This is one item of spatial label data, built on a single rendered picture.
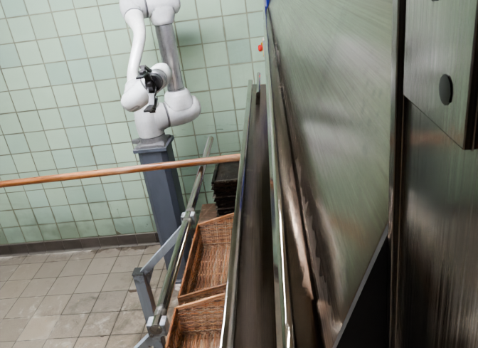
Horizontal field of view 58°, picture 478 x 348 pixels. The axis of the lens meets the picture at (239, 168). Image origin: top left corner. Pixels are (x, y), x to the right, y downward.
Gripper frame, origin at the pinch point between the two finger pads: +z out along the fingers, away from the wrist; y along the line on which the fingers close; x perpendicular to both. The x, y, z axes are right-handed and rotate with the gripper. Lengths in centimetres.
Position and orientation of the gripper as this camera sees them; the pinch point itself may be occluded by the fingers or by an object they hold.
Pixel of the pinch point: (144, 94)
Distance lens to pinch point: 179.8
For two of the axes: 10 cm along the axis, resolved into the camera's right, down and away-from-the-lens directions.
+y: 1.3, 9.0, 4.2
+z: -0.4, 4.3, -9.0
